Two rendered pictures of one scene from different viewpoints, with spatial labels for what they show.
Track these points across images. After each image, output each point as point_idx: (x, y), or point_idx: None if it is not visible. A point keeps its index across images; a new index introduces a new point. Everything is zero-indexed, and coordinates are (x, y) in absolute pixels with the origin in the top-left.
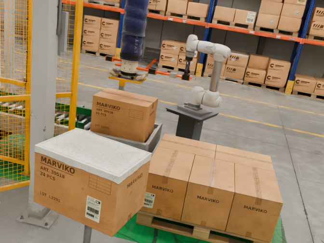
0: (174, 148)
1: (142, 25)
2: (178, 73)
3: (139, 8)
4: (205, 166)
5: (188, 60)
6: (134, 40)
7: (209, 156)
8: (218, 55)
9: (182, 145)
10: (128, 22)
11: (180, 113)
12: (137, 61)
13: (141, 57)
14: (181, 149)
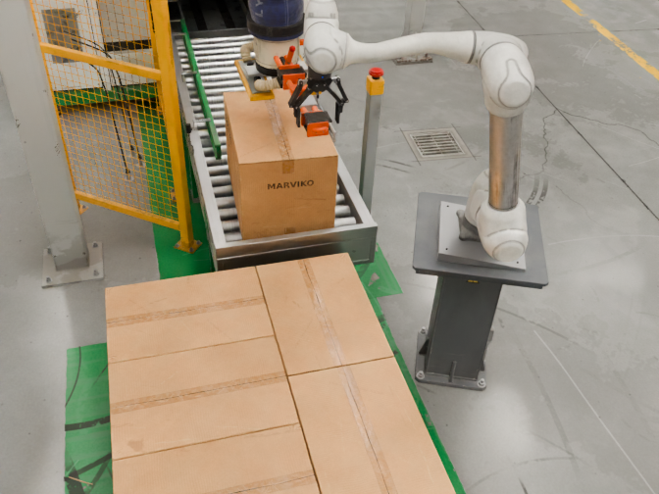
0: (274, 292)
1: None
2: (318, 105)
3: None
4: (220, 370)
5: (308, 76)
6: None
7: (291, 364)
8: (483, 88)
9: (307, 298)
10: None
11: (416, 222)
12: (277, 41)
13: (278, 30)
14: (279, 303)
